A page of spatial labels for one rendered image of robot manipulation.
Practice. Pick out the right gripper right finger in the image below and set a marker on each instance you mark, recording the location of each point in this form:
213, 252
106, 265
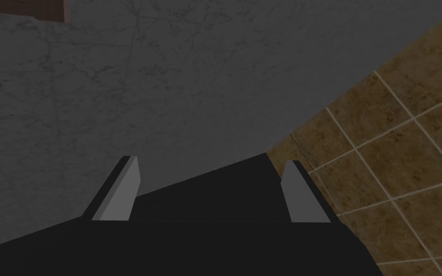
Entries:
304, 197

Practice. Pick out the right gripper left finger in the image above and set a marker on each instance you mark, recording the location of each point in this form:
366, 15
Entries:
118, 194

